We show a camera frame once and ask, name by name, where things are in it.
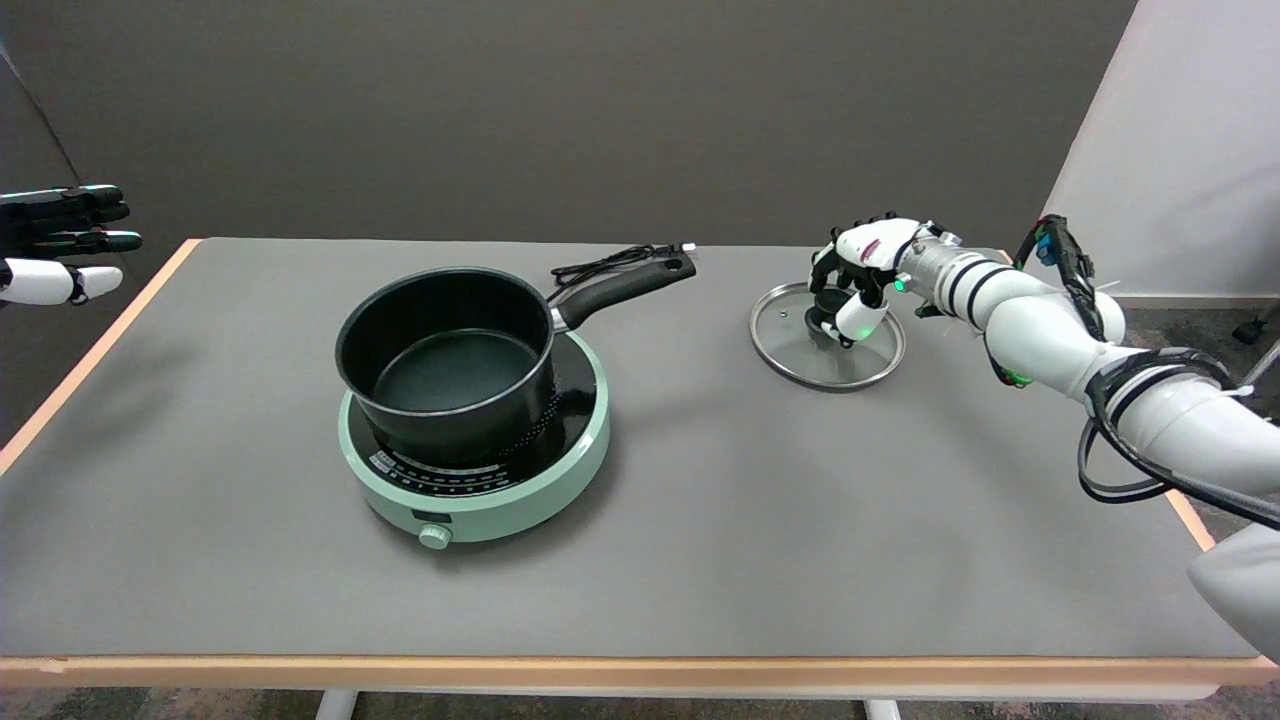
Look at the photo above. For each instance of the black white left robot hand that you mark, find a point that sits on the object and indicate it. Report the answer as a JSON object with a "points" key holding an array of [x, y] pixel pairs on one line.
{"points": [[40, 282]]}

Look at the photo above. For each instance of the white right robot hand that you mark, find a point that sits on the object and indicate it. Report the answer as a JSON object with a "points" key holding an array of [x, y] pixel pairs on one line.
{"points": [[875, 245]]}

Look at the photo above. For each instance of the chair base with castors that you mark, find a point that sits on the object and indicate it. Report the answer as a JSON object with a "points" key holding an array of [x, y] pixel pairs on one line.
{"points": [[1247, 330]]}

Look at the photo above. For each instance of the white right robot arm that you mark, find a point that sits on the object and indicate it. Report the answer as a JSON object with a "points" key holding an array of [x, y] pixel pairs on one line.
{"points": [[1040, 330]]}

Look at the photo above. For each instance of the white table leg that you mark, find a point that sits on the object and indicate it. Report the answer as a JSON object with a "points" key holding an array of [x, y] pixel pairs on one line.
{"points": [[882, 710], [335, 706]]}

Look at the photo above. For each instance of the green induction cooker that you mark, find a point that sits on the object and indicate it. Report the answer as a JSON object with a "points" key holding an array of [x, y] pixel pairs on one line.
{"points": [[500, 510]]}

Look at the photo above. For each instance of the glass pot lid black knob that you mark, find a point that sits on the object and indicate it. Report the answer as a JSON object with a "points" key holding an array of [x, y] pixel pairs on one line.
{"points": [[800, 355]]}

